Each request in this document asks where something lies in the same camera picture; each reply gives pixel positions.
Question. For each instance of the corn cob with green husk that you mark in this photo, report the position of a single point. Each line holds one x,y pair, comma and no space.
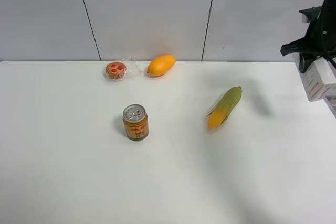
222,110

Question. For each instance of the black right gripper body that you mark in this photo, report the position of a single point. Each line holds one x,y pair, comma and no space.
319,40

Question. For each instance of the gold red drink can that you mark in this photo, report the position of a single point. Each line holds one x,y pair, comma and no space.
135,121

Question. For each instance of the orange yellow mango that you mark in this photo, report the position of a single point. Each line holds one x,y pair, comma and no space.
161,65

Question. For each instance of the wrapped red-topped pastry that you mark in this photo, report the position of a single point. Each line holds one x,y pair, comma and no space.
121,69

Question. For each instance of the white red cardboard box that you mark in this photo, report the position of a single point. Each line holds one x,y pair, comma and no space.
318,80

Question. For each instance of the clear plastic storage bin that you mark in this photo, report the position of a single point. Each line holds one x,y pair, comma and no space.
331,103

